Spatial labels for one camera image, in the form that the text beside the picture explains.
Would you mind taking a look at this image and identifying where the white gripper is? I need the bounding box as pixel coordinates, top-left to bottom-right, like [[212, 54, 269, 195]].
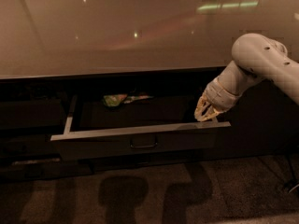
[[194, 77, 244, 122]]

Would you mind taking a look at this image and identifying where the dark drawer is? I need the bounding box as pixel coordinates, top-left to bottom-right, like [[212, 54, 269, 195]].
[[0, 99, 64, 130], [0, 134, 59, 159], [0, 158, 94, 183], [50, 95, 230, 161]]

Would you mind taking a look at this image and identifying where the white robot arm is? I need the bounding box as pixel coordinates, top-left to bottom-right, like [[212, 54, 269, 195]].
[[194, 34, 299, 122]]

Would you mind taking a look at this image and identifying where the dark cabinet door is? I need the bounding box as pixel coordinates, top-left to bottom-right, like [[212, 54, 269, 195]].
[[214, 69, 299, 161]]

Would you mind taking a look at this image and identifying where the green snack bag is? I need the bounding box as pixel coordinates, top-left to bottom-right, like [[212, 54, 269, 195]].
[[103, 93, 151, 107]]

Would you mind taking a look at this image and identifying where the black cable on floor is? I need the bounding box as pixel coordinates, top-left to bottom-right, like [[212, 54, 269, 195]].
[[282, 154, 299, 195]]

